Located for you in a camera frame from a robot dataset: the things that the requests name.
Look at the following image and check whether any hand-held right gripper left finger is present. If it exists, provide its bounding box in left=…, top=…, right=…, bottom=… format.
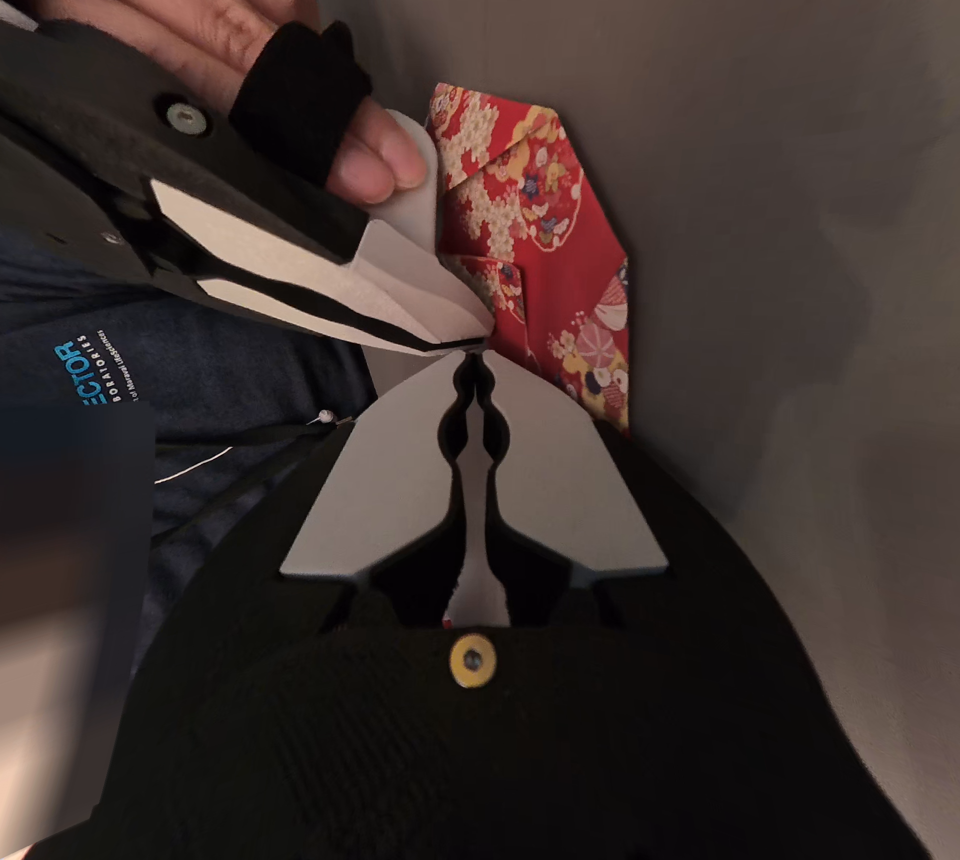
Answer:
left=279, top=353, right=475, bottom=627

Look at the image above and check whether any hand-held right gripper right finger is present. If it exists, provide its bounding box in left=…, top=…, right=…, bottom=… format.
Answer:
left=477, top=348, right=670, bottom=627

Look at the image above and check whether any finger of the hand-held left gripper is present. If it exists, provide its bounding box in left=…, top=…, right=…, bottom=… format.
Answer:
left=195, top=275, right=445, bottom=360
left=148, top=179, right=495, bottom=351

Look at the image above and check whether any red floral origami paper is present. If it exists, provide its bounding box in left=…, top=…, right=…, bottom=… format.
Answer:
left=426, top=82, right=633, bottom=628

